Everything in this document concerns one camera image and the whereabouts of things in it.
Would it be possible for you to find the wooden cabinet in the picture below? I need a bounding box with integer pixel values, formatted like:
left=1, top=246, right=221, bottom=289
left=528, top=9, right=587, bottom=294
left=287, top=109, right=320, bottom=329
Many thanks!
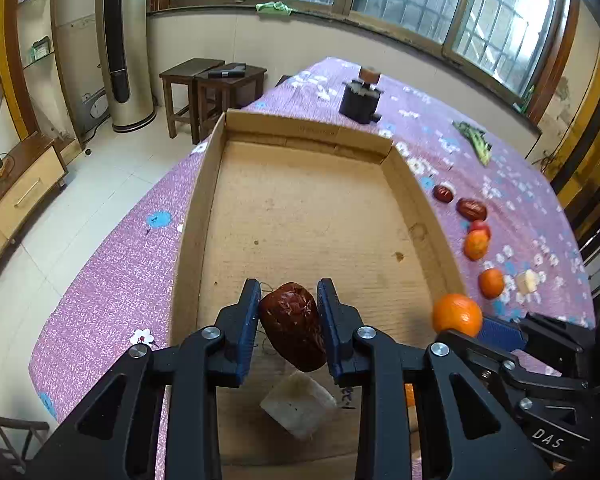
left=0, top=132, right=69, bottom=301

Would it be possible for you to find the grey appliance with round dial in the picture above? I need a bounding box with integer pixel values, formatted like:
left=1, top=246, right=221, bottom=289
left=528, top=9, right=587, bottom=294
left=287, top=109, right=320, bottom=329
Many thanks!
left=75, top=87, right=112, bottom=136

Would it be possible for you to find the black cylinder device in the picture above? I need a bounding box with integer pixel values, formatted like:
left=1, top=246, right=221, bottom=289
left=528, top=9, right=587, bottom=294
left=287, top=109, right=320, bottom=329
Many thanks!
left=339, top=80, right=383, bottom=125

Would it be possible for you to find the black remote control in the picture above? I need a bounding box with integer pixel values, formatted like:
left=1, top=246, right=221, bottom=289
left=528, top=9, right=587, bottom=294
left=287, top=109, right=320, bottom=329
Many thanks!
left=207, top=63, right=247, bottom=79

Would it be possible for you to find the cardboard box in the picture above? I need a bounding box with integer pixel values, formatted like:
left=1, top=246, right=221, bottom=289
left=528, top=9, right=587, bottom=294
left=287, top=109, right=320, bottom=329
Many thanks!
left=169, top=108, right=468, bottom=468

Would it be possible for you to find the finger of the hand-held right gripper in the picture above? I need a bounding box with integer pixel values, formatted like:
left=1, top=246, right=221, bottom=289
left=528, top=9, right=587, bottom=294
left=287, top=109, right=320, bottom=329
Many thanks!
left=480, top=311, right=597, bottom=362
left=437, top=330, right=521, bottom=382

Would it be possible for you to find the white block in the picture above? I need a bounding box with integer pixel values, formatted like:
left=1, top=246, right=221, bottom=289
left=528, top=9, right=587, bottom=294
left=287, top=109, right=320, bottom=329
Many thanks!
left=259, top=372, right=338, bottom=442
left=515, top=270, right=540, bottom=294

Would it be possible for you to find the tower air conditioner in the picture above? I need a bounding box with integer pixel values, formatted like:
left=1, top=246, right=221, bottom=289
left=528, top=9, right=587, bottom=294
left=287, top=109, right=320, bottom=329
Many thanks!
left=96, top=0, right=157, bottom=133

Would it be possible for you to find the wooden chair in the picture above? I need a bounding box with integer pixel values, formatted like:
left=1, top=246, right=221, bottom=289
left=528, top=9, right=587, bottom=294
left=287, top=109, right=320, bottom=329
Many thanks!
left=0, top=411, right=50, bottom=471

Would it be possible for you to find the orange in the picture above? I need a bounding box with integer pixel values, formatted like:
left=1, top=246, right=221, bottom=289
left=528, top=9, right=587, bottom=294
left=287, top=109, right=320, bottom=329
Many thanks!
left=432, top=293, right=483, bottom=338
left=463, top=231, right=490, bottom=262
left=478, top=268, right=506, bottom=300

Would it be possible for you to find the large wrinkled red date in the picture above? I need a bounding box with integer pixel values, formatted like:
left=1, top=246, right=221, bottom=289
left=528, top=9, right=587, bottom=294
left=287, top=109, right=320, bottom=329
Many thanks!
left=258, top=282, right=328, bottom=373

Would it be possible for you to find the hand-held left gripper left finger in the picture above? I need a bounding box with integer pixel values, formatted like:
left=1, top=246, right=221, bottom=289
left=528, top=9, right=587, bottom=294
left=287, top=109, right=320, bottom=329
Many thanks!
left=27, top=278, right=263, bottom=480

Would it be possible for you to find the long red date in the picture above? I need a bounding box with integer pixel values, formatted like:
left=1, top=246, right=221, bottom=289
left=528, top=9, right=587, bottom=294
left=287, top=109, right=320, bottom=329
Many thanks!
left=456, top=198, right=489, bottom=222

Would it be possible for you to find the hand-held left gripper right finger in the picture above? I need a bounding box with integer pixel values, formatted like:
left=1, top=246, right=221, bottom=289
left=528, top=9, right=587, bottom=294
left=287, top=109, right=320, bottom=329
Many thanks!
left=316, top=277, right=553, bottom=480

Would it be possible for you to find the green leafy vegetable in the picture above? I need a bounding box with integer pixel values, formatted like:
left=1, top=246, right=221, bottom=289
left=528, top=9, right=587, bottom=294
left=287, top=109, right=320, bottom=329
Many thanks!
left=452, top=120, right=493, bottom=166

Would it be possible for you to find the yellow wooden door frame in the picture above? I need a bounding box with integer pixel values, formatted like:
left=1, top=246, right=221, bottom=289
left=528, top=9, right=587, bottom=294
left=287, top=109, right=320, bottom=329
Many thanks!
left=550, top=40, right=600, bottom=211

